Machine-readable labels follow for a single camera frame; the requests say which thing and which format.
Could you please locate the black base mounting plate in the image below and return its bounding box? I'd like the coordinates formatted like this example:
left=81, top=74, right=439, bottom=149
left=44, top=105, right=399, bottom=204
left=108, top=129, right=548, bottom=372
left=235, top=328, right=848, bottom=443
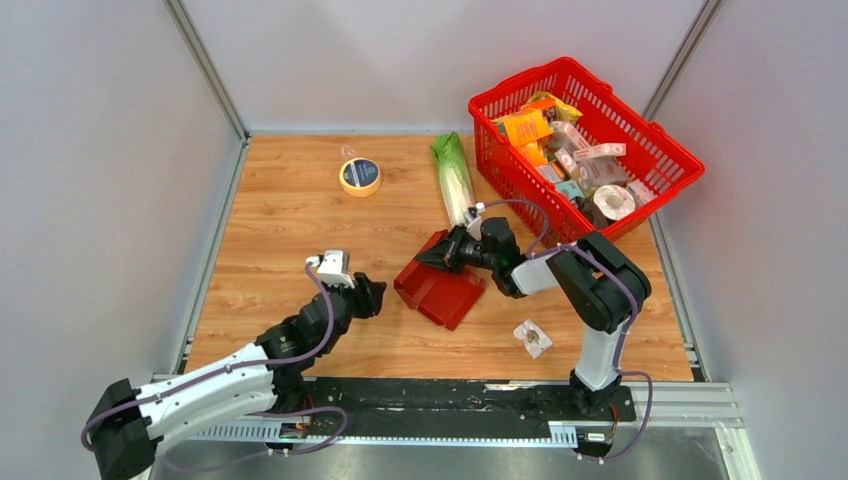
left=239, top=376, right=637, bottom=442

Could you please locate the napa cabbage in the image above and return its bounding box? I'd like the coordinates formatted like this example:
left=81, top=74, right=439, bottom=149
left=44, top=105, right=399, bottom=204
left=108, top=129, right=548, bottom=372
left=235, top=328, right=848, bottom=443
left=430, top=132, right=476, bottom=226

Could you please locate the yellow snack bag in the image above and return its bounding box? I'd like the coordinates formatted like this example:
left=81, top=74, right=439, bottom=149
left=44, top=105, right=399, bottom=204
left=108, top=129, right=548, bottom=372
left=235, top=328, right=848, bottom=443
left=521, top=91, right=583, bottom=124

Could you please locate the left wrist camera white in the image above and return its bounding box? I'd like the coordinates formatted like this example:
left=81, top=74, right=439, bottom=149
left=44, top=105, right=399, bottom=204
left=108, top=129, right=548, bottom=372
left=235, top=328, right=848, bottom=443
left=305, top=250, right=355, bottom=289

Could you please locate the small clear plastic packet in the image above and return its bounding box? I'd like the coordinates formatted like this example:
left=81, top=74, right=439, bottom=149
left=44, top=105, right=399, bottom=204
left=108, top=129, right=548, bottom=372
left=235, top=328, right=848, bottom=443
left=513, top=319, right=553, bottom=359

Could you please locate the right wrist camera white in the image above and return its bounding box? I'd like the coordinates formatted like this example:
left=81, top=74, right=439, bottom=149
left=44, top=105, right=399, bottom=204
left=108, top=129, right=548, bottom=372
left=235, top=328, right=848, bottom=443
left=464, top=202, right=486, bottom=241

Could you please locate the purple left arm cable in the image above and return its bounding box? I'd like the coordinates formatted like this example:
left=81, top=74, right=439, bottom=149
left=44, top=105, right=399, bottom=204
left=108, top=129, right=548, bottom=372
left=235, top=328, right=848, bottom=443
left=80, top=261, right=351, bottom=473

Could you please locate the red plastic shopping basket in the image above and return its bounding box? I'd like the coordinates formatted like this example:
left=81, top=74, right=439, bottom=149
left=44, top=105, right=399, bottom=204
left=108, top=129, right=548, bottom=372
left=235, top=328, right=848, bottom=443
left=468, top=57, right=705, bottom=246

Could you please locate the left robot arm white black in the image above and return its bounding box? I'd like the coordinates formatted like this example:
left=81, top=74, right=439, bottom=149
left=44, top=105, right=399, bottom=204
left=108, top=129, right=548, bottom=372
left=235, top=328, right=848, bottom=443
left=81, top=272, right=387, bottom=479

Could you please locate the orange snack box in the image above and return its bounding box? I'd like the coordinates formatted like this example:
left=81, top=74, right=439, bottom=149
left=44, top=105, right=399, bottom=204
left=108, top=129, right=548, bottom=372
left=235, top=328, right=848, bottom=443
left=494, top=109, right=553, bottom=147

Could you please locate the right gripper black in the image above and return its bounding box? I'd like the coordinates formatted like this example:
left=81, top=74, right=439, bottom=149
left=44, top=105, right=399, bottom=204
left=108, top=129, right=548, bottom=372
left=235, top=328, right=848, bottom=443
left=415, top=223, right=498, bottom=277

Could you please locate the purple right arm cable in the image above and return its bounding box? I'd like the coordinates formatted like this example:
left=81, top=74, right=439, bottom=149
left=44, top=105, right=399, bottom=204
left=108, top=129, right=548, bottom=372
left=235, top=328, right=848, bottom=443
left=480, top=198, right=656, bottom=464

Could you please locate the pink white long box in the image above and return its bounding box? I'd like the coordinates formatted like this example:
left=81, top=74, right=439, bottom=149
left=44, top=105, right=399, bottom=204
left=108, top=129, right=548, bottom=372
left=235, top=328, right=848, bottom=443
left=573, top=142, right=627, bottom=161

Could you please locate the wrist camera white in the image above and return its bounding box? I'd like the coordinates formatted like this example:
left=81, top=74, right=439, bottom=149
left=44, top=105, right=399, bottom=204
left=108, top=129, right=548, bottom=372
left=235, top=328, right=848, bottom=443
left=305, top=250, right=355, bottom=289
left=464, top=202, right=486, bottom=241

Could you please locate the toilet paper roll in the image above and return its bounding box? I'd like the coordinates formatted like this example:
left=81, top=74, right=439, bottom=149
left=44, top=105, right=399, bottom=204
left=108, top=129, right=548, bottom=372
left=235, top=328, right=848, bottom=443
left=591, top=185, right=637, bottom=222

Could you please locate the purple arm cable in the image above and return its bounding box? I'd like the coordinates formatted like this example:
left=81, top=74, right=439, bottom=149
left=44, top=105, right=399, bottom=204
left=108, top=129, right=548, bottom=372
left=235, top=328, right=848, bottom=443
left=80, top=261, right=351, bottom=473
left=480, top=198, right=656, bottom=464

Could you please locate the aluminium frame rail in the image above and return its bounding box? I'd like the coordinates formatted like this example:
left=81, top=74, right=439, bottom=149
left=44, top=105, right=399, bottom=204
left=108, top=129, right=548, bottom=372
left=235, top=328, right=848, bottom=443
left=135, top=374, right=750, bottom=452

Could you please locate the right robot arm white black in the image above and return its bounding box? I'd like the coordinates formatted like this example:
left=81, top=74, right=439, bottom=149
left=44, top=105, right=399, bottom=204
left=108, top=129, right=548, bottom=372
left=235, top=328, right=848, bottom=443
left=415, top=217, right=652, bottom=419

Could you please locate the yellow masking tape roll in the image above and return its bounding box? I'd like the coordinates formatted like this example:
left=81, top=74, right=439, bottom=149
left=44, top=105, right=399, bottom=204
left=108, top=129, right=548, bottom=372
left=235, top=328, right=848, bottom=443
left=338, top=157, right=382, bottom=198

